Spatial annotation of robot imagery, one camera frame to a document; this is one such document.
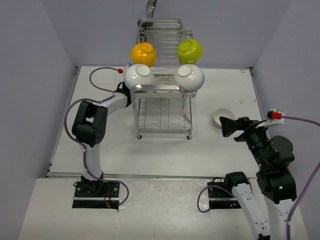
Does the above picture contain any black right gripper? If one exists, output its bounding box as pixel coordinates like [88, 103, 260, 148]
[219, 115, 272, 168]

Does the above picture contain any small white bowl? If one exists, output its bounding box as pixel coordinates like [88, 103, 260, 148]
[212, 107, 235, 129]

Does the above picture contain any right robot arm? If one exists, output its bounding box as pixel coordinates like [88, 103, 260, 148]
[219, 112, 297, 240]

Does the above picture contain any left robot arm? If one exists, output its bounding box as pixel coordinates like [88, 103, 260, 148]
[71, 82, 131, 197]

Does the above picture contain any stainless steel dish rack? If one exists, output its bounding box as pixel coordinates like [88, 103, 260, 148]
[131, 18, 196, 140]

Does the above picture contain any large white bowl left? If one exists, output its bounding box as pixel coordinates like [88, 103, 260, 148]
[124, 64, 155, 89]

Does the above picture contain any large white bowl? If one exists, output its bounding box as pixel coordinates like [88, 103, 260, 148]
[124, 64, 155, 89]
[173, 64, 205, 93]

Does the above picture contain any orange bowl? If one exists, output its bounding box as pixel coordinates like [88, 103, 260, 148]
[130, 42, 157, 67]

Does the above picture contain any large white bowl right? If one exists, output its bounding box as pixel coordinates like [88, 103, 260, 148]
[173, 64, 205, 93]

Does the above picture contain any green bowl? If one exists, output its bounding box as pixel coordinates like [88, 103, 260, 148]
[177, 39, 204, 65]

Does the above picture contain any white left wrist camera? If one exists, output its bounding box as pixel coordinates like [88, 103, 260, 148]
[117, 63, 132, 75]

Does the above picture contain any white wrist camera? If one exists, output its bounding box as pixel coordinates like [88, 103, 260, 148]
[256, 108, 285, 128]
[117, 63, 132, 75]

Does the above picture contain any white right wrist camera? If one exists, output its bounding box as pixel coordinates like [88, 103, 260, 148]
[256, 108, 285, 128]

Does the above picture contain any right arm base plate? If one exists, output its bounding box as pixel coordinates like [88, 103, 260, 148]
[207, 177, 241, 210]

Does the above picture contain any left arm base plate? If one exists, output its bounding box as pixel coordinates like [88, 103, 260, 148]
[72, 181, 120, 210]

